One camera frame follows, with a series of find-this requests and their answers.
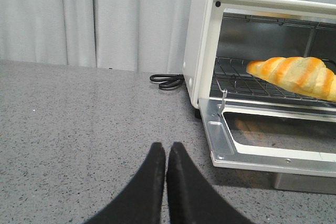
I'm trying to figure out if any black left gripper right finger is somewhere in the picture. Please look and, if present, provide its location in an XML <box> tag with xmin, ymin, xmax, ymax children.
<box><xmin>166</xmin><ymin>142</ymin><xmax>252</xmax><ymax>223</ymax></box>

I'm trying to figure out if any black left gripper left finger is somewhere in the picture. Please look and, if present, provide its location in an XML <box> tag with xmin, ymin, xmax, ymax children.
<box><xmin>86</xmin><ymin>142</ymin><xmax>165</xmax><ymax>223</ymax></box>

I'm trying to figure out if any glass oven door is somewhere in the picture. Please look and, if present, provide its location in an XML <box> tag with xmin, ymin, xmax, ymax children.
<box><xmin>198</xmin><ymin>99</ymin><xmax>335</xmax><ymax>177</ymax></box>

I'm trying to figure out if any golden croissant bread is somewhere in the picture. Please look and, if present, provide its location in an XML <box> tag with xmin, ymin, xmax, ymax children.
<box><xmin>246</xmin><ymin>57</ymin><xmax>335</xmax><ymax>102</ymax></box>

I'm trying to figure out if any white Toshiba toaster oven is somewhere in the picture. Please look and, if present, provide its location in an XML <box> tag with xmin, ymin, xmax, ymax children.
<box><xmin>183</xmin><ymin>0</ymin><xmax>335</xmax><ymax>109</ymax></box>

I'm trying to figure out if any white curtain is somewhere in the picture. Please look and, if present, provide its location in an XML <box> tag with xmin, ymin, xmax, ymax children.
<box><xmin>1</xmin><ymin>0</ymin><xmax>335</xmax><ymax>73</ymax></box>

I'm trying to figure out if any metal door handle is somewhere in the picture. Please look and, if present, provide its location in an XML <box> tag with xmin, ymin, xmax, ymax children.
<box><xmin>272</xmin><ymin>173</ymin><xmax>335</xmax><ymax>195</ymax></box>

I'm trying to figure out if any black power cable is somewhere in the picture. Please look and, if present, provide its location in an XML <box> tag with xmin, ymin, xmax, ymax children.
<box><xmin>149</xmin><ymin>73</ymin><xmax>184</xmax><ymax>91</ymax></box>

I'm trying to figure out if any wire oven rack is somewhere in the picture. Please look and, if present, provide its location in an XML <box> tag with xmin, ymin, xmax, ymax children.
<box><xmin>211</xmin><ymin>58</ymin><xmax>335</xmax><ymax>102</ymax></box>

